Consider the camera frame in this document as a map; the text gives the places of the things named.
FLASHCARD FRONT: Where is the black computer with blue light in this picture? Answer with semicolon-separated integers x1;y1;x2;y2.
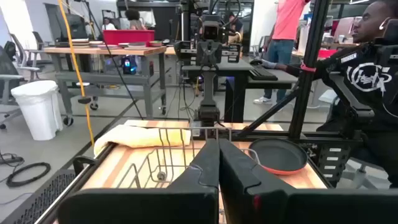
121;55;137;75

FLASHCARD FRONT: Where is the red plastic bin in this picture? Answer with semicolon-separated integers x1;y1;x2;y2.
102;29;155;46

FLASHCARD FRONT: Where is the black bracket with white labels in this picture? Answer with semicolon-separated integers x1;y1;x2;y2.
307;141;348;187

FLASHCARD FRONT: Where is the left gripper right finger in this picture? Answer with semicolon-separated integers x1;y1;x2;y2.
219;138;398;224

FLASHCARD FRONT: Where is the dark grey plate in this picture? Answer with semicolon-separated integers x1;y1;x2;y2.
248;138;308;172

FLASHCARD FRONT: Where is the yellow hanging cable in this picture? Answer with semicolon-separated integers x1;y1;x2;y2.
57;0;96;147

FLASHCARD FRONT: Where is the black desk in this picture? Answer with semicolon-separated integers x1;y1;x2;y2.
182;58;299;124

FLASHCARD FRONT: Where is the black keyboard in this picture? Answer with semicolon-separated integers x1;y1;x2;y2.
0;169;77;224
248;66;279;82

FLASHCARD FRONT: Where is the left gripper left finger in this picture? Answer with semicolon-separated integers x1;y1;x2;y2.
57;138;220;224

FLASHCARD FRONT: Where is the wooden workbench on castors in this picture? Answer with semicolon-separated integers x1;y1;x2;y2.
43;45;168;127

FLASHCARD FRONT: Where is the orange plate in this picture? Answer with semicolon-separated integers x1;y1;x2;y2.
260;161;308;176

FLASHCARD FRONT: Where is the person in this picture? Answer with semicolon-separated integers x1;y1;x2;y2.
250;0;398;189
101;17;118;31
253;0;312;105
124;8;147;31
223;11;245;44

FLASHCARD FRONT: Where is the grey office chair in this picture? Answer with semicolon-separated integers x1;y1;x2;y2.
9;30;52;82
0;45;26;130

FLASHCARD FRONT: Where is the black hanging cable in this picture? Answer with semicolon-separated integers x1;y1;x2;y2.
83;0;144;121

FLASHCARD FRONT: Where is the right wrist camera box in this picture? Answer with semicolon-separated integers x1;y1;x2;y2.
201;21;222;42

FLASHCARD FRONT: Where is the coiled black cable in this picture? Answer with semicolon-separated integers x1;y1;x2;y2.
5;161;52;189

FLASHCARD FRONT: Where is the white trash bin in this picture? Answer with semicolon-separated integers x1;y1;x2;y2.
11;80;64;141

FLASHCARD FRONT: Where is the black office chair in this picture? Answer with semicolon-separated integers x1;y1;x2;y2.
323;18;398;190

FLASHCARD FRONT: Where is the grey wire dish rack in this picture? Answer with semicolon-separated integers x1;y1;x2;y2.
115;126;261;189

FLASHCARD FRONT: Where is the rolled cream checked towel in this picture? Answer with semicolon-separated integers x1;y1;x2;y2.
93;124;192;156

